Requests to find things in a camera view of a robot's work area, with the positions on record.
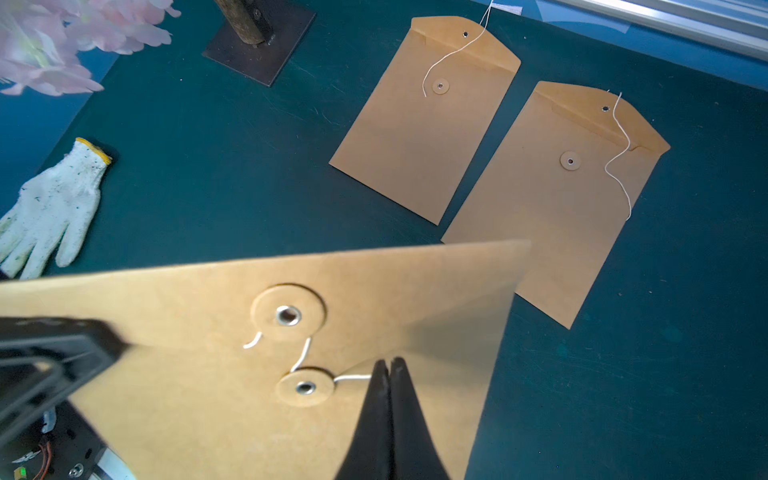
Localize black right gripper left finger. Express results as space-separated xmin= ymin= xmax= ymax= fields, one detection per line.
xmin=336 ymin=360 xmax=393 ymax=480

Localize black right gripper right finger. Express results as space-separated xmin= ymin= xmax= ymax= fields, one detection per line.
xmin=390 ymin=357 xmax=449 ymax=479

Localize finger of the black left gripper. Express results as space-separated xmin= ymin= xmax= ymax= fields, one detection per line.
xmin=1 ymin=317 xmax=128 ymax=445

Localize kraft paper file bag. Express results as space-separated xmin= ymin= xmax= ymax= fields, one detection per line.
xmin=1 ymin=240 xmax=531 ymax=479
xmin=442 ymin=81 xmax=670 ymax=328
xmin=330 ymin=16 xmax=521 ymax=224

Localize white work glove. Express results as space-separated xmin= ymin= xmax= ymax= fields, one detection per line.
xmin=1 ymin=137 xmax=113 ymax=280

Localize pink artificial blossom tree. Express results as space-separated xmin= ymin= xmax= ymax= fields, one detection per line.
xmin=1 ymin=0 xmax=181 ymax=97

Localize back horizontal aluminium bar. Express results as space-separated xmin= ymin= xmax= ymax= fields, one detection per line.
xmin=564 ymin=0 xmax=767 ymax=61

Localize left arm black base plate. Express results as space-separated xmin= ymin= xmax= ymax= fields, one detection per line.
xmin=0 ymin=401 xmax=109 ymax=480

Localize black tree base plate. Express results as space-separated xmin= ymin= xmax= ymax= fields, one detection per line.
xmin=203 ymin=0 xmax=316 ymax=87

